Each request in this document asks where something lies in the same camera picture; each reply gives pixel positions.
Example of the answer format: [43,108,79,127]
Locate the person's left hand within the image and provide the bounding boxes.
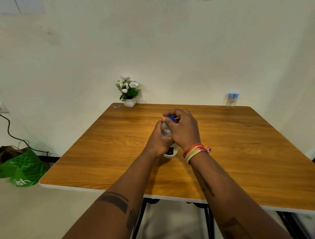
[145,118,174,158]

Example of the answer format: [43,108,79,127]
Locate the person's right hand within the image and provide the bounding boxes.
[162,109,201,151]

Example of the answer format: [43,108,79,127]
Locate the clear bottle with blue cap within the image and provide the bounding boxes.
[160,115,178,159]

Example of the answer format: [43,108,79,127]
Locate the person's left forearm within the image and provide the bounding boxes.
[63,149,165,239]

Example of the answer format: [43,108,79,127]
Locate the person's right forearm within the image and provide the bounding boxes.
[187,151,294,239]

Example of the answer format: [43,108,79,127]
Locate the white flowers in white pot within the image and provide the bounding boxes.
[115,76,142,108]

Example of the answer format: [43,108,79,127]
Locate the green plastic bag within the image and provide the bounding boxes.
[0,148,50,187]

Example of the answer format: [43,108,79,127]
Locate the red and yellow thread bracelets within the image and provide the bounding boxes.
[183,143,212,164]

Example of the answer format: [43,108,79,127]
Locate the black metal table frame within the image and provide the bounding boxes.
[132,198,305,239]

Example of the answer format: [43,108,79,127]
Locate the black power cable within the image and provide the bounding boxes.
[0,113,50,154]

